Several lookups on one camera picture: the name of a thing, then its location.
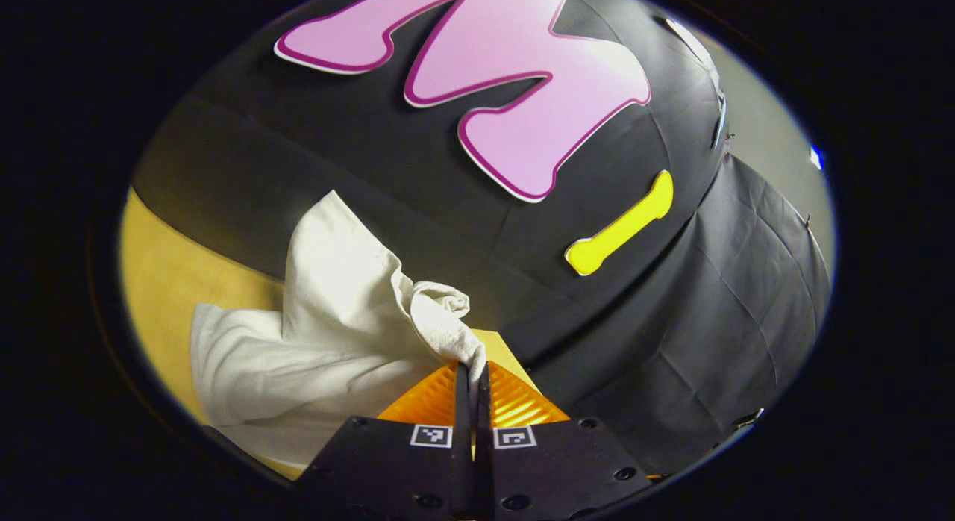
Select white jeans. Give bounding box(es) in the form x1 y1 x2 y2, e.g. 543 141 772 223
190 190 487 471

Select black backdrop cloth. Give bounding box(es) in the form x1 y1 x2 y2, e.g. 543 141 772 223
131 0 833 478

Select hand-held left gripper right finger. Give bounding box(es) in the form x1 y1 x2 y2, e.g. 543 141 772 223
475 361 656 521

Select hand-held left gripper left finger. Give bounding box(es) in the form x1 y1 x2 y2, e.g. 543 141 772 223
297 361 475 521

